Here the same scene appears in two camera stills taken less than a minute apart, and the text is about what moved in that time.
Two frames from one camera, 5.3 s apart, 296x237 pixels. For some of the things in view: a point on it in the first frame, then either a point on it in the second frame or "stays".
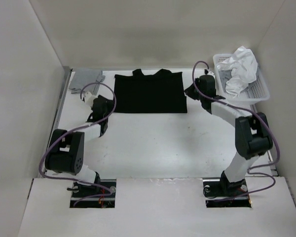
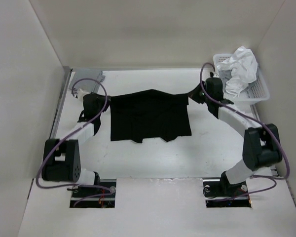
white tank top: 243,64 stays
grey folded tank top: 85,78 stays
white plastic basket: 257,91 stays
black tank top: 161,92 → 137,115
